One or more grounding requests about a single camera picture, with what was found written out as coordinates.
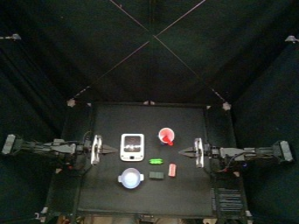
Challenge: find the round container blue lid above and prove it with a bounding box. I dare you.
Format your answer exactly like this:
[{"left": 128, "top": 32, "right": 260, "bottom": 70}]
[{"left": 116, "top": 167, "right": 145, "bottom": 190}]

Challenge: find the grey table corner bracket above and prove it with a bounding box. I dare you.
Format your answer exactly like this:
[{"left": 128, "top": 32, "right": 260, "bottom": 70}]
[
  {"left": 244, "top": 210, "right": 255, "bottom": 224},
  {"left": 33, "top": 206, "right": 49, "bottom": 223}
]

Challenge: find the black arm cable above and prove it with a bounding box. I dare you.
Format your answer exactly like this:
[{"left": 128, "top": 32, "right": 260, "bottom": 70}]
[
  {"left": 80, "top": 130, "right": 95, "bottom": 145},
  {"left": 216, "top": 152, "right": 239, "bottom": 173}
]

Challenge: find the red toy cup blue base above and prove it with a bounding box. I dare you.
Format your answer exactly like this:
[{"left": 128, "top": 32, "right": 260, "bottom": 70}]
[{"left": 156, "top": 127, "right": 176, "bottom": 147}]

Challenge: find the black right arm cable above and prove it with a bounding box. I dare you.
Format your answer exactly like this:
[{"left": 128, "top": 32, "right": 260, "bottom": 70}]
[{"left": 216, "top": 152, "right": 239, "bottom": 173}]

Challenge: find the thin diagonal frame string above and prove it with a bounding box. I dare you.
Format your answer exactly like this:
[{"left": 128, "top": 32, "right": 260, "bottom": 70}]
[
  {"left": 71, "top": 0, "right": 207, "bottom": 100},
  {"left": 108, "top": 0, "right": 228, "bottom": 103}
]

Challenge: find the salmon toy sushi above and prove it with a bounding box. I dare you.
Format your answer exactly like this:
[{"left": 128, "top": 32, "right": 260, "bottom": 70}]
[{"left": 167, "top": 163, "right": 177, "bottom": 178}]

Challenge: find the white block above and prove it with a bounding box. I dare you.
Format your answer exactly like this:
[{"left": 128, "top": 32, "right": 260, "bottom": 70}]
[{"left": 148, "top": 171, "right": 164, "bottom": 180}]

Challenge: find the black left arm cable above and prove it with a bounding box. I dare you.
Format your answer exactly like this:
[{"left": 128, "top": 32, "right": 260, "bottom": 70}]
[{"left": 80, "top": 130, "right": 95, "bottom": 145}]

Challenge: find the white text label sticker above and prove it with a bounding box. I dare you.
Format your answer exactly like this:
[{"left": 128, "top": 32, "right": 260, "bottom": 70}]
[{"left": 216, "top": 187, "right": 244, "bottom": 214}]

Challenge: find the white toy phone dark screen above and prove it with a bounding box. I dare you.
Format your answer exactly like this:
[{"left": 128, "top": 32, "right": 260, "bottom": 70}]
[{"left": 119, "top": 133, "right": 145, "bottom": 162}]

